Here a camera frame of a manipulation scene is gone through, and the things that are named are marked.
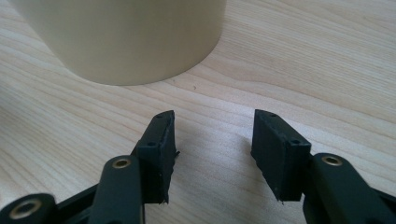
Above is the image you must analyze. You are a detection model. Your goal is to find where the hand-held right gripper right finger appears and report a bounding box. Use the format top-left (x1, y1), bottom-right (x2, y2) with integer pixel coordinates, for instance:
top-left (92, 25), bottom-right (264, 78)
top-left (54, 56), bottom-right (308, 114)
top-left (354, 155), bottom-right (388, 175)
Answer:
top-left (250, 108), bottom-right (313, 203)

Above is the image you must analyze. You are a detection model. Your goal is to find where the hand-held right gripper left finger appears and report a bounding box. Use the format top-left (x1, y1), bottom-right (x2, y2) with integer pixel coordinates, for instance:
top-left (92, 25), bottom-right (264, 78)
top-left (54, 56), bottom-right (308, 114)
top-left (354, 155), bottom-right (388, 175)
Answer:
top-left (132, 109), bottom-right (181, 205)

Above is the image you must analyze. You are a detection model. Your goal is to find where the beige round container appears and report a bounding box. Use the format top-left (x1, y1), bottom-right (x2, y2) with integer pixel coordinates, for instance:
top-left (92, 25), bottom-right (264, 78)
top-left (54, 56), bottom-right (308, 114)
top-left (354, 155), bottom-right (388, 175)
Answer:
top-left (8, 0), bottom-right (227, 87)

